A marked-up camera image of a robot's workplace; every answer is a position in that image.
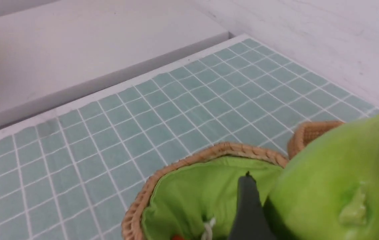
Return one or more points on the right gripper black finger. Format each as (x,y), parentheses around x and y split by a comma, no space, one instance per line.
(250,222)

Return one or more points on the orange toy carrot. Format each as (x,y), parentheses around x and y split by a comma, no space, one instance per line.
(177,237)

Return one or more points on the woven wicker basket green lining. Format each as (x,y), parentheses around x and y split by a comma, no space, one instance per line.
(196,198)

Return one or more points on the woven wicker basket lid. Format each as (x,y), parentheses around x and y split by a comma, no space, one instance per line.
(306,133)

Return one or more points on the green checkered tablecloth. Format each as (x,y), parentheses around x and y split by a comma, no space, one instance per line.
(71,173)

